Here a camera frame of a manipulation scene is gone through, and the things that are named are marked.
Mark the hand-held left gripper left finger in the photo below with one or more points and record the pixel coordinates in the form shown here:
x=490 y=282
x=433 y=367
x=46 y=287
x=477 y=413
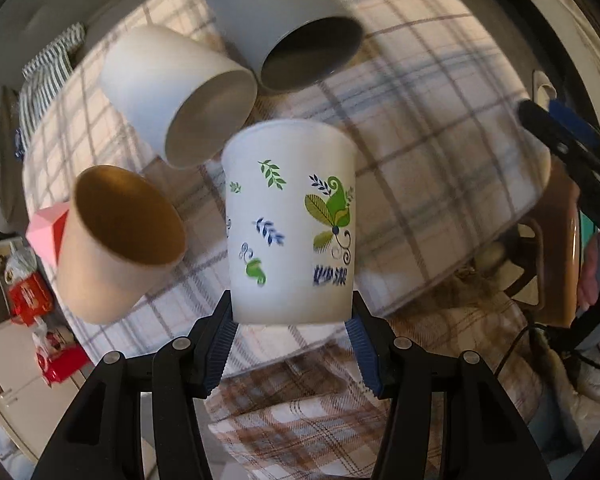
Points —
x=219 y=351

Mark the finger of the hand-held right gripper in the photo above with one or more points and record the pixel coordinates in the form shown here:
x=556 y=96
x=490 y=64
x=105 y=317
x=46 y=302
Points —
x=577 y=125
x=542 y=122

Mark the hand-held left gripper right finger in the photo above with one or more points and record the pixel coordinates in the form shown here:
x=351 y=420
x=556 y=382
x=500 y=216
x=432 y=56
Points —
x=365 y=355

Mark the white leaf print paper cup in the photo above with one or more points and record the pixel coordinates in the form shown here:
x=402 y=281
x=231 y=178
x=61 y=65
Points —
x=285 y=240

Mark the brown paper cup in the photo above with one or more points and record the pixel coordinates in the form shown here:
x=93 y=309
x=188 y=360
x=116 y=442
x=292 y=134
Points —
x=105 y=270

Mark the grey paper cup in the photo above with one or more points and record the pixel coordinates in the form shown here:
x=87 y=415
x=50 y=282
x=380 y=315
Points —
x=260 y=10

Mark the person's right hand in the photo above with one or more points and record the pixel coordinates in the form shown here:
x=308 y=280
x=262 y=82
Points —
x=587 y=277

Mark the brown plaid cloth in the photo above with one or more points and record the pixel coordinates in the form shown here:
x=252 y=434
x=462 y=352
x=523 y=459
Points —
x=330 y=410

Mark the brown wooden chair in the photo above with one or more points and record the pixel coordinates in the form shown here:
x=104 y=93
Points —
x=550 y=240

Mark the plaid tablecloth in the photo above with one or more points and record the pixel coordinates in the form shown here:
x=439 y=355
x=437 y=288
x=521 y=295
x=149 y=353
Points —
x=420 y=160

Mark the red snack packet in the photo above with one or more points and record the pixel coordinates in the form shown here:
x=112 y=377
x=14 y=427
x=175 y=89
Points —
x=27 y=297

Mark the pink and red faceted box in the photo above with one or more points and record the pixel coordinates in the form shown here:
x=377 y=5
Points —
x=45 y=232

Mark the white cabinet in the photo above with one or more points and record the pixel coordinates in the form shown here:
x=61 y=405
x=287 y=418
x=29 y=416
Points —
x=5 y=375

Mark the striped cloth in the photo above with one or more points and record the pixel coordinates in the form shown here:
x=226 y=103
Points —
x=47 y=75

